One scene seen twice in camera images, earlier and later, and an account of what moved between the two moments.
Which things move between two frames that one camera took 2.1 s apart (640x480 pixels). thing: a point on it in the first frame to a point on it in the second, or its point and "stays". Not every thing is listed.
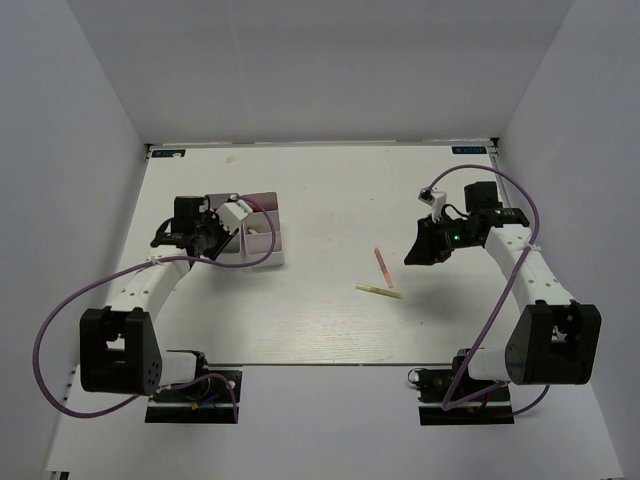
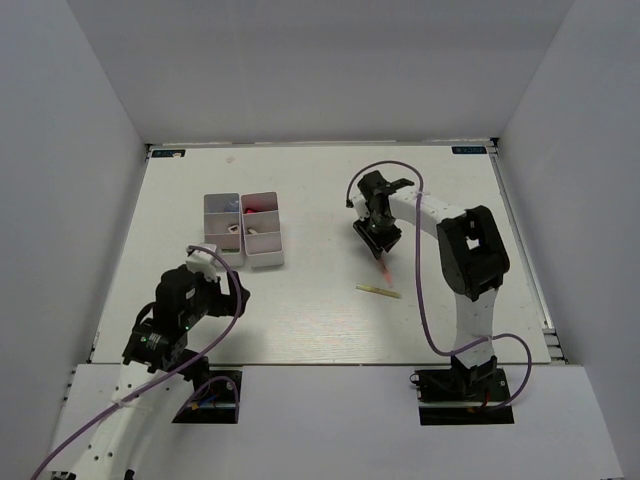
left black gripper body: x=214 y=233 to x=209 y=300
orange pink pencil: x=384 y=269 stays
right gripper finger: x=428 y=251 to x=390 y=246
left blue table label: x=167 y=153 stays
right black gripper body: x=456 y=232 to x=382 y=229
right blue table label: x=468 y=149 stays
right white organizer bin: x=257 y=233 stays
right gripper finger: x=428 y=233 to x=377 y=251
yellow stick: x=378 y=290 stays
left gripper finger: x=225 y=244 to x=238 y=284
